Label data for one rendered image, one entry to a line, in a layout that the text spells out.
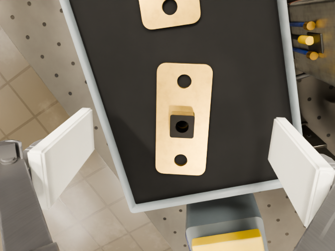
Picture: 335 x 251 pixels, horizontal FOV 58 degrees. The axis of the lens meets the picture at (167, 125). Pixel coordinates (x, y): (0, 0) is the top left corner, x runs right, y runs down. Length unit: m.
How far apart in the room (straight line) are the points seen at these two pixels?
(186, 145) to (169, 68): 0.06
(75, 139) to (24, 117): 1.48
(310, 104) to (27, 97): 1.27
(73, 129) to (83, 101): 0.56
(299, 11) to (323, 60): 0.07
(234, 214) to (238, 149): 0.08
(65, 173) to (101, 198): 1.54
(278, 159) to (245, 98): 0.05
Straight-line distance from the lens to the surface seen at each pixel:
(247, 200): 0.31
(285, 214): 0.85
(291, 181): 0.17
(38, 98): 1.59
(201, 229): 0.29
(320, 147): 0.64
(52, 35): 0.74
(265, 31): 0.22
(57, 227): 1.91
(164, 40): 0.21
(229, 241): 0.28
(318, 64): 0.33
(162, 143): 0.22
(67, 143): 0.17
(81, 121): 0.18
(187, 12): 0.21
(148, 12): 0.21
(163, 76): 0.21
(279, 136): 0.19
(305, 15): 0.34
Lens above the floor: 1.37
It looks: 70 degrees down
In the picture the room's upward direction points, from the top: 167 degrees counter-clockwise
